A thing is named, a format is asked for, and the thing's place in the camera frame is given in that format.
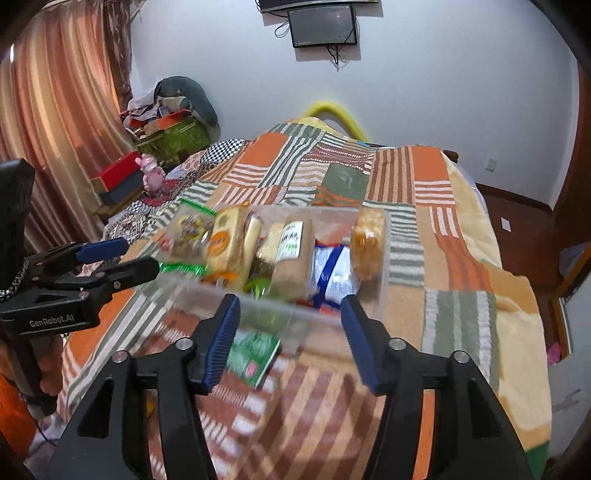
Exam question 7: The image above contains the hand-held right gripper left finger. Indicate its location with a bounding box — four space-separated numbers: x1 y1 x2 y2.
46 293 242 480

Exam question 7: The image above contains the striped orange curtain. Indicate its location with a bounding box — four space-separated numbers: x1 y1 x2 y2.
0 0 136 252

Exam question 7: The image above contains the yellow fried snack bag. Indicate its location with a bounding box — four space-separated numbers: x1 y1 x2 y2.
350 207 387 281

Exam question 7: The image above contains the orange snack packet green edge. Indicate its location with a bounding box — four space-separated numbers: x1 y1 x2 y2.
164 198 218 265

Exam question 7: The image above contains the clear plastic container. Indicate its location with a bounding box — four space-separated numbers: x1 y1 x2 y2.
156 202 389 354

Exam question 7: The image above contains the blue white snack bag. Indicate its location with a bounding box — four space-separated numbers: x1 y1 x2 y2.
308 244 362 309

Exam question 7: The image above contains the pink plush toy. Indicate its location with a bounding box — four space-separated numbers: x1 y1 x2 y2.
135 154 165 191

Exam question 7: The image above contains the green jelly cup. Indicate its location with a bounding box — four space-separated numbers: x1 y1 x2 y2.
244 271 274 297

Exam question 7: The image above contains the brown packet white label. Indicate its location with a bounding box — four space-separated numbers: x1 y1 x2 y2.
271 219 315 297

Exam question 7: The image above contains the green cardboard box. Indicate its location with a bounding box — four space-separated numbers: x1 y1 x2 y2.
137 116 209 163

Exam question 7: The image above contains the dark box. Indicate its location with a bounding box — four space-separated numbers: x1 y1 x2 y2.
98 175 145 207

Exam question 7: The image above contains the black wall television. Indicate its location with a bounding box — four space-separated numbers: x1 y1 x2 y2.
257 0 380 14

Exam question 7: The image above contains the black office chair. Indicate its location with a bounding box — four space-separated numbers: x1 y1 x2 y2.
0 158 37 278

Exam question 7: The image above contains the pile of clothes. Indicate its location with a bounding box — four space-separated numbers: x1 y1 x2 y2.
119 76 221 140

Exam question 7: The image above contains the black white woven cloth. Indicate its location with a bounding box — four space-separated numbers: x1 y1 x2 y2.
0 257 29 303

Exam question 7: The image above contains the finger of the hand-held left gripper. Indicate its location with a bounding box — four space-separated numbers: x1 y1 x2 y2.
25 237 131 278
44 257 161 305

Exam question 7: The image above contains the checkered blanket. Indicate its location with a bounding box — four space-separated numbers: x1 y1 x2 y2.
178 137 256 183

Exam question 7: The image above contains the small black monitor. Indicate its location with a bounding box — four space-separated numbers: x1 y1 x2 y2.
287 4 359 49

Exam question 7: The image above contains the cracker packet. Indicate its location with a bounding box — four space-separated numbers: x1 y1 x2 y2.
203 205 251 288

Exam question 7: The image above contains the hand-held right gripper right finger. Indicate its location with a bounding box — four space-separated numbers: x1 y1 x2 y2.
341 294 529 480

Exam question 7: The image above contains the yellow bed headboard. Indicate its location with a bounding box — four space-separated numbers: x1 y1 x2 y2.
299 100 371 142

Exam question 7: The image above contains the person's left hand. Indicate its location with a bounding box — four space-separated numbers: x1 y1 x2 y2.
37 333 64 400

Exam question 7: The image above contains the red box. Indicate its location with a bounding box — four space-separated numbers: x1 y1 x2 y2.
89 154 142 193

